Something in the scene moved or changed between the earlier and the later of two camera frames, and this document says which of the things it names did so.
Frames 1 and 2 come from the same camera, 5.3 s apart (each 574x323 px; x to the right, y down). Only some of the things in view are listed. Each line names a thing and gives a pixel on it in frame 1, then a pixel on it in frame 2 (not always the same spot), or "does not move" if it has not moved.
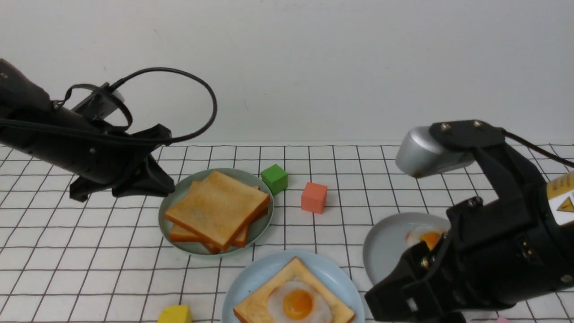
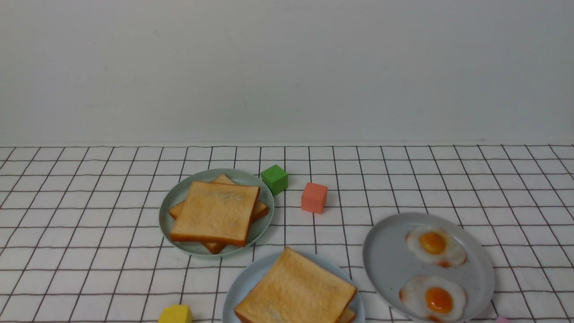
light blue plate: [336, 276] does not move
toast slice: [218, 208] → [294, 289]
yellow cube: [176, 314] does not move
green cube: [275, 178] does not move
